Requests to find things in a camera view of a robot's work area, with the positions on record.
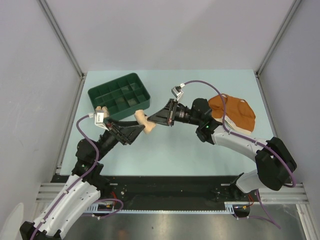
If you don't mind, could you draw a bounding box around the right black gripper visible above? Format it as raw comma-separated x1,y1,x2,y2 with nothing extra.
148,98,201,127

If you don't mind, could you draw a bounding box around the white slotted cable duct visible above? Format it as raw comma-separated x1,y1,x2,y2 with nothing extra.
84,201,248,215

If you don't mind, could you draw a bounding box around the peach boxer underwear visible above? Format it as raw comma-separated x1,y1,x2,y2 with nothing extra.
95,106,110,120

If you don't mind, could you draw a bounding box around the orange brown underwear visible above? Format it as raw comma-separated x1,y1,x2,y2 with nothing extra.
208,94,256,135

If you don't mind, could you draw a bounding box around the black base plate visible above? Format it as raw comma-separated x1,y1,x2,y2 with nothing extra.
51,174,261,212

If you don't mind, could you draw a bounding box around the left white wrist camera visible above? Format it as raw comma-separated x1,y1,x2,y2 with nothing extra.
88,112,109,131

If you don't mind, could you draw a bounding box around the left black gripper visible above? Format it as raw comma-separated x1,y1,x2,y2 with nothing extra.
94,117,145,161

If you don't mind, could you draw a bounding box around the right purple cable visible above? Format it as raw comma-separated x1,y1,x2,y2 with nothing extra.
181,79,297,230

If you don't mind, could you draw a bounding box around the aluminium frame post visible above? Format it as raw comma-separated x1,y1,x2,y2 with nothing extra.
36,0,85,79
255,0,304,78

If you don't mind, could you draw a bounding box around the right aluminium frame post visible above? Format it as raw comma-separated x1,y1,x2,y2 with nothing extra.
255,0,304,78

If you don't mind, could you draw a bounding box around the beige navy-trimmed underwear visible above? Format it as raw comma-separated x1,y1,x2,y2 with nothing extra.
134,109,156,134

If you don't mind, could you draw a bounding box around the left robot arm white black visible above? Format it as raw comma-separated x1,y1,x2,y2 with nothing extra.
19,119,145,240

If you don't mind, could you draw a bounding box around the left aluminium frame post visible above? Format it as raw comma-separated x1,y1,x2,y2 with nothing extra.
36,0,85,79

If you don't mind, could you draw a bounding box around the green compartment tray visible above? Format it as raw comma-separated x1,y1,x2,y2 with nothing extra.
87,72,151,121

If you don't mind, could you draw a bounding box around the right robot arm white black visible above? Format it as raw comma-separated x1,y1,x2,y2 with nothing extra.
147,98,297,201

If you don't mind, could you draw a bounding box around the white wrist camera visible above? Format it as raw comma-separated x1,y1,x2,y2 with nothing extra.
88,112,109,131
171,83,185,102

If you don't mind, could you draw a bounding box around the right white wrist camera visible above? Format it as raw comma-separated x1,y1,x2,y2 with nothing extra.
171,83,185,102

